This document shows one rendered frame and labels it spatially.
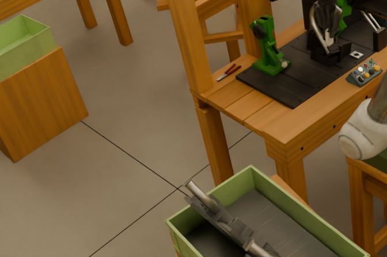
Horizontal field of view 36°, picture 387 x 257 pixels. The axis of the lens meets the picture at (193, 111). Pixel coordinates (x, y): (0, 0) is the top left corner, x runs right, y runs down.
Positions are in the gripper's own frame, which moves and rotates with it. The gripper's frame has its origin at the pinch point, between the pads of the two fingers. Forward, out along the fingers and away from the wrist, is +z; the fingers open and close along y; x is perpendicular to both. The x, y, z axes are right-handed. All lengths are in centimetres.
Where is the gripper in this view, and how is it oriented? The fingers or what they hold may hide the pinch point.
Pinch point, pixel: (329, 36)
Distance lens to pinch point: 238.9
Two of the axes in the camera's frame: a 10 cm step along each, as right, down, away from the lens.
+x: 7.4, -5.1, 4.5
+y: 6.5, 3.5, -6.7
